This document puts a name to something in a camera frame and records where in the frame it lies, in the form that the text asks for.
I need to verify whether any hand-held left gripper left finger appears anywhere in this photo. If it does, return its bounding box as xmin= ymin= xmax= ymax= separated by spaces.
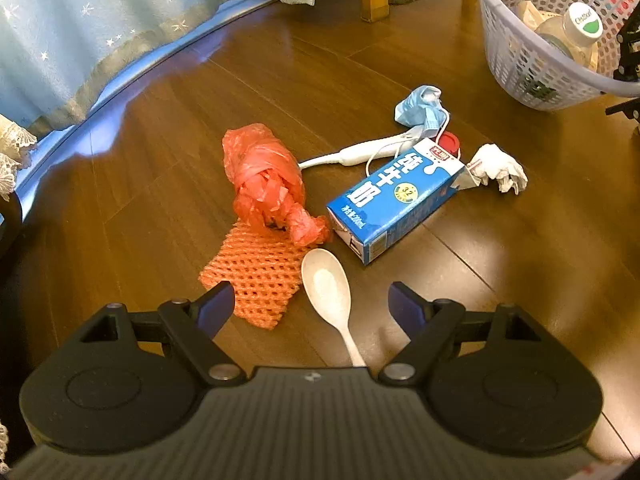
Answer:
xmin=75 ymin=281 xmax=246 ymax=387

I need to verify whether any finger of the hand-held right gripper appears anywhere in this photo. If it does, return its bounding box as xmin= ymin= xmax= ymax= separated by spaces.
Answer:
xmin=614 ymin=9 xmax=640 ymax=84
xmin=605 ymin=99 xmax=640 ymax=136

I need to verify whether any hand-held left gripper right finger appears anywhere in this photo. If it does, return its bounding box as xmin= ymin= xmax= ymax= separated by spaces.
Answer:
xmin=378 ymin=281 xmax=548 ymax=386

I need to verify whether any orange foam net sleeve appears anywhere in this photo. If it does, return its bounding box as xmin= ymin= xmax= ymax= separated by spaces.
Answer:
xmin=199 ymin=222 xmax=305 ymax=331

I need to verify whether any clear plastic water bottle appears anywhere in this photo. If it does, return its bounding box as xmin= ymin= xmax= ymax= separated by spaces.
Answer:
xmin=522 ymin=2 xmax=606 ymax=103

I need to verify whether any white plastic spoon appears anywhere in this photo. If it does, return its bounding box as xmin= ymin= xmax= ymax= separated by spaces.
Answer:
xmin=301 ymin=248 xmax=367 ymax=368

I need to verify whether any blue and white milk carton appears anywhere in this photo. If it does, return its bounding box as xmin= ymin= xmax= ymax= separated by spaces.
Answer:
xmin=326 ymin=137 xmax=476 ymax=266

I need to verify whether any lavender plastic mesh basket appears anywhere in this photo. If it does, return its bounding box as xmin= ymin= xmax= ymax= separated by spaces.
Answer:
xmin=460 ymin=0 xmax=640 ymax=112

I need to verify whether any red plastic bag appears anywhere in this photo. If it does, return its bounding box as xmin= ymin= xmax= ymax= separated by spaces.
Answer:
xmin=222 ymin=123 xmax=332 ymax=247

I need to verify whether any crumpled white tissue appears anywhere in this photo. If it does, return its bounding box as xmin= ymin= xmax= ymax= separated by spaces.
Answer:
xmin=470 ymin=143 xmax=529 ymax=195

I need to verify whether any white toothbrush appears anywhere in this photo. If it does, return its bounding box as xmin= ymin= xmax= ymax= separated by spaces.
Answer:
xmin=298 ymin=127 xmax=436 ymax=169

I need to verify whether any red bottle cap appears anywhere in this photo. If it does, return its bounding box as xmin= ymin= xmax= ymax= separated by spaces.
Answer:
xmin=434 ymin=131 xmax=461 ymax=159

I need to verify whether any blue face mask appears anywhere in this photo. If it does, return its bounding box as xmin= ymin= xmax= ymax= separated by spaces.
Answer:
xmin=367 ymin=85 xmax=450 ymax=177

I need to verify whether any cream lace-edged bedspread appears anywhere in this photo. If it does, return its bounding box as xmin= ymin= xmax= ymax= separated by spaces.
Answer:
xmin=0 ymin=114 xmax=39 ymax=461

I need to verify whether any blue star-print curtain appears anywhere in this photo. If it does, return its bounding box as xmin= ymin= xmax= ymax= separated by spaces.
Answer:
xmin=0 ymin=0 xmax=317 ymax=139

